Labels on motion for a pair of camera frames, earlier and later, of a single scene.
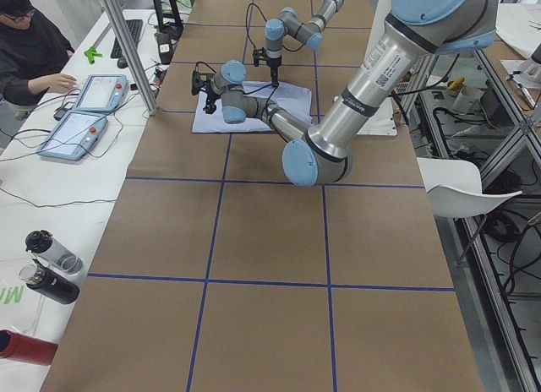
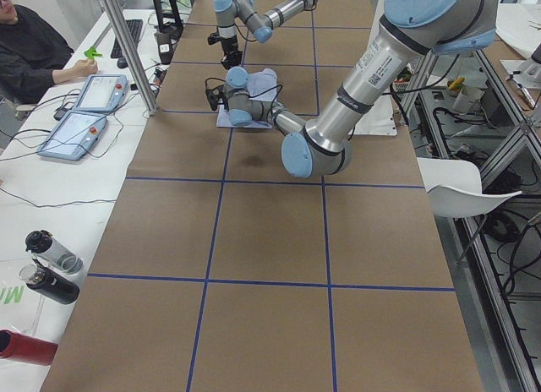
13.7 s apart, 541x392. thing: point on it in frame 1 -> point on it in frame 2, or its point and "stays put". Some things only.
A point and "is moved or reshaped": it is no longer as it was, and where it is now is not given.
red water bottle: x=23 y=347 stays put
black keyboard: x=135 y=29 stays put
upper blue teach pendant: x=102 y=92 stays put
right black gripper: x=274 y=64 -> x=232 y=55
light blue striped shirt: x=293 y=100 is moved or reshaped
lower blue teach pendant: x=73 y=136 stays put
